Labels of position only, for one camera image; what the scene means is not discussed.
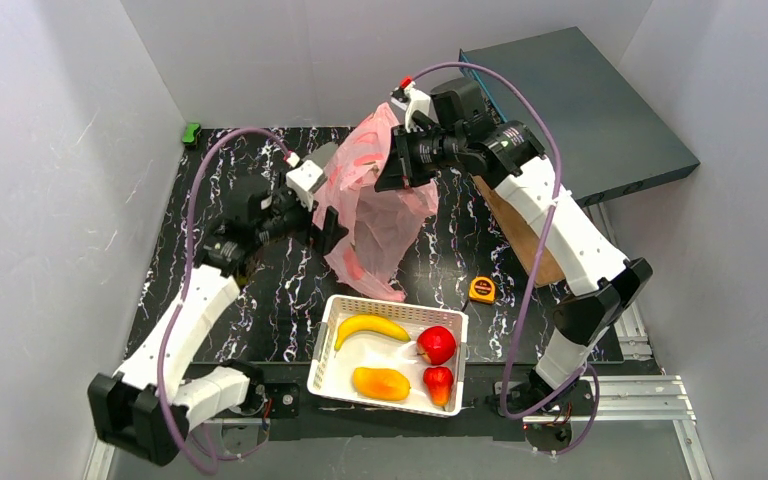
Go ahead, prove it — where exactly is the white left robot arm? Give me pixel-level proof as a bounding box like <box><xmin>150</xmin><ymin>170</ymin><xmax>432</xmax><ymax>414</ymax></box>
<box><xmin>87</xmin><ymin>166</ymin><xmax>348</xmax><ymax>466</ymax></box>

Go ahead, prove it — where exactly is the green black small object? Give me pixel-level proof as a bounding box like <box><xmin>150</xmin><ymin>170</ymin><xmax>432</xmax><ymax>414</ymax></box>
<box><xmin>181</xmin><ymin>122</ymin><xmax>201</xmax><ymax>149</ymax></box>

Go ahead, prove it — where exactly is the brown wooden board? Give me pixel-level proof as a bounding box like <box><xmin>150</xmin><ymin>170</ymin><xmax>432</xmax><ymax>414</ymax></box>
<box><xmin>472</xmin><ymin>176</ymin><xmax>565</xmax><ymax>287</ymax></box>

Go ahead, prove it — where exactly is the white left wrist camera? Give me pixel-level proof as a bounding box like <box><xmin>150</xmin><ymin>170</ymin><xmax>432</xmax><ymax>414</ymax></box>
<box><xmin>285</xmin><ymin>152</ymin><xmax>326</xmax><ymax>212</ymax></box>

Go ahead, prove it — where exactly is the dark teal flat box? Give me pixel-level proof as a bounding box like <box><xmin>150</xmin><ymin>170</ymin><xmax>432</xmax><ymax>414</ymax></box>
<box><xmin>459</xmin><ymin>27</ymin><xmax>700</xmax><ymax>206</ymax></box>

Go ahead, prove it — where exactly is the orange tape measure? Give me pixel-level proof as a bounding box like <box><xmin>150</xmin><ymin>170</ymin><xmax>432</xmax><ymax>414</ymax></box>
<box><xmin>468</xmin><ymin>276</ymin><xmax>497</xmax><ymax>305</ymax></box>

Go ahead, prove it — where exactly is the aluminium frame rail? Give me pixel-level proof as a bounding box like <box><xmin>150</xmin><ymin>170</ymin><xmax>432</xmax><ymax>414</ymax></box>
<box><xmin>82</xmin><ymin>374</ymin><xmax>713</xmax><ymax>480</ymax></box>

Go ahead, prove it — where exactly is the white perforated plastic basket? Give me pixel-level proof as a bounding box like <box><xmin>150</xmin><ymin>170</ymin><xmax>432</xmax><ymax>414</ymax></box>
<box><xmin>307</xmin><ymin>295</ymin><xmax>469</xmax><ymax>417</ymax></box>

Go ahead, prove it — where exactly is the red fake pear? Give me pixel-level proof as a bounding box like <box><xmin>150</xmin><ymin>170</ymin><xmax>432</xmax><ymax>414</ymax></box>
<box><xmin>423</xmin><ymin>366</ymin><xmax>454</xmax><ymax>407</ymax></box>

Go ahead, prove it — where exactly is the red fake apple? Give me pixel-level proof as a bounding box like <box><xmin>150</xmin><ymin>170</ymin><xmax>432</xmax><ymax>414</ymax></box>
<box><xmin>416</xmin><ymin>326</ymin><xmax>458</xmax><ymax>366</ymax></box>

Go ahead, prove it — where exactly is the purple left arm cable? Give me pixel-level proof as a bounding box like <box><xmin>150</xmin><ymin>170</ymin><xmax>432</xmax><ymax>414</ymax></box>
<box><xmin>157</xmin><ymin>127</ymin><xmax>296</xmax><ymax>477</ymax></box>

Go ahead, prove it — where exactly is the pink plastic bag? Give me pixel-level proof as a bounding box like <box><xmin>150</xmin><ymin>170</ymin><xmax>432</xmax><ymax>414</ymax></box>
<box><xmin>314</xmin><ymin>103</ymin><xmax>439</xmax><ymax>302</ymax></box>

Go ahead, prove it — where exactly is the orange yellow fake mango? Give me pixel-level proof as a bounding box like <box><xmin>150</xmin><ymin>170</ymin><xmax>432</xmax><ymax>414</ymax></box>
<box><xmin>352</xmin><ymin>367</ymin><xmax>411</xmax><ymax>402</ymax></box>

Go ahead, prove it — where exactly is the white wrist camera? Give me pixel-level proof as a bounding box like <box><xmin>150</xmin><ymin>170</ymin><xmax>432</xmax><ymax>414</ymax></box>
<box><xmin>390</xmin><ymin>76</ymin><xmax>432</xmax><ymax>132</ymax></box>
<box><xmin>285</xmin><ymin>152</ymin><xmax>326</xmax><ymax>212</ymax></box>

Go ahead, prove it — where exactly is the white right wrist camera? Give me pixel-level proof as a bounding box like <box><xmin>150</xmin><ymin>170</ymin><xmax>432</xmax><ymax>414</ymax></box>
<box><xmin>390</xmin><ymin>76</ymin><xmax>432</xmax><ymax>132</ymax></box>

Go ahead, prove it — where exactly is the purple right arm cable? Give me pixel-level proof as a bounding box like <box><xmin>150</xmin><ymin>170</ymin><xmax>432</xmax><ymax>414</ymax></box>
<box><xmin>410</xmin><ymin>61</ymin><xmax>601</xmax><ymax>458</ymax></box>

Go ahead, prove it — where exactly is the grey rectangular pad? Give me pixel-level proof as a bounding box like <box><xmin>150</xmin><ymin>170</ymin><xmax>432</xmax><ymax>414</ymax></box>
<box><xmin>304</xmin><ymin>142</ymin><xmax>339</xmax><ymax>170</ymax></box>

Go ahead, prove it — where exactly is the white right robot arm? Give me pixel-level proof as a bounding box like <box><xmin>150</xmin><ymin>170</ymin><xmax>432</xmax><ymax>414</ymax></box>
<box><xmin>375</xmin><ymin>77</ymin><xmax>653</xmax><ymax>401</ymax></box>

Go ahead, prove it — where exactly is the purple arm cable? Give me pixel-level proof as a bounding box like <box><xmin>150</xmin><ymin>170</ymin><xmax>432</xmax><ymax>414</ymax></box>
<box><xmin>157</xmin><ymin>127</ymin><xmax>296</xmax><ymax>477</ymax></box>
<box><xmin>410</xmin><ymin>61</ymin><xmax>601</xmax><ymax>458</ymax></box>

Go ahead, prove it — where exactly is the yellow fake banana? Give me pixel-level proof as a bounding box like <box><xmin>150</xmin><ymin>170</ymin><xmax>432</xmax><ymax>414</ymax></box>
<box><xmin>334</xmin><ymin>314</ymin><xmax>411</xmax><ymax>351</ymax></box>

